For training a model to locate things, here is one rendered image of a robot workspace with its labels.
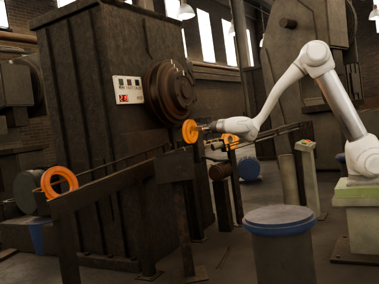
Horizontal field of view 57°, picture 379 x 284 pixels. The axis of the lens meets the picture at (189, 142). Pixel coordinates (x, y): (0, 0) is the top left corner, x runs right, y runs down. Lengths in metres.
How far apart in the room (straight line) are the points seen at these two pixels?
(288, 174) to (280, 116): 2.26
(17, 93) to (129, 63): 4.31
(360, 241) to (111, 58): 1.82
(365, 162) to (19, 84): 5.72
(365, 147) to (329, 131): 2.89
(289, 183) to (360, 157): 1.08
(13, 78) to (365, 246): 5.72
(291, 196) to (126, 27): 1.76
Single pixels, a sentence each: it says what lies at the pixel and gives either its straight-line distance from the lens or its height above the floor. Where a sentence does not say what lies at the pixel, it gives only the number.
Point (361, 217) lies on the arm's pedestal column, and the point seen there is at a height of 0.23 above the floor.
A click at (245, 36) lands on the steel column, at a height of 3.29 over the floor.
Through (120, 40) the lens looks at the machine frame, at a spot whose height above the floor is 1.48.
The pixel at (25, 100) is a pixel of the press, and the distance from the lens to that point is 6.68.
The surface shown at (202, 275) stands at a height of 0.01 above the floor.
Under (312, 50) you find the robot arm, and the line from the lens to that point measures 1.87.
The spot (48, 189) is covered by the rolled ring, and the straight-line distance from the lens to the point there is 1.75.
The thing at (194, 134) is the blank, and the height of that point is 0.80.
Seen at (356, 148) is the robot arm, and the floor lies 0.64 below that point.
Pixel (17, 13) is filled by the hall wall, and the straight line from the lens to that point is 9.70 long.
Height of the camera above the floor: 0.88
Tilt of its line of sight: 3 degrees down
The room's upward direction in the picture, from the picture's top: 8 degrees counter-clockwise
